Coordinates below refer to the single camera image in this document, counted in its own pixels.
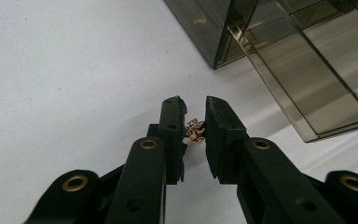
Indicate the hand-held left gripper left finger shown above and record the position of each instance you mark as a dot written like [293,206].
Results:
[167,137]

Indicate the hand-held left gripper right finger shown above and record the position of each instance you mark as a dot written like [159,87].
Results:
[230,146]

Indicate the smoky transparent acrylic box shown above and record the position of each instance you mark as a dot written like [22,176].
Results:
[310,71]

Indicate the smoky transparent drawer box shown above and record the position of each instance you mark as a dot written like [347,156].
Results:
[205,28]

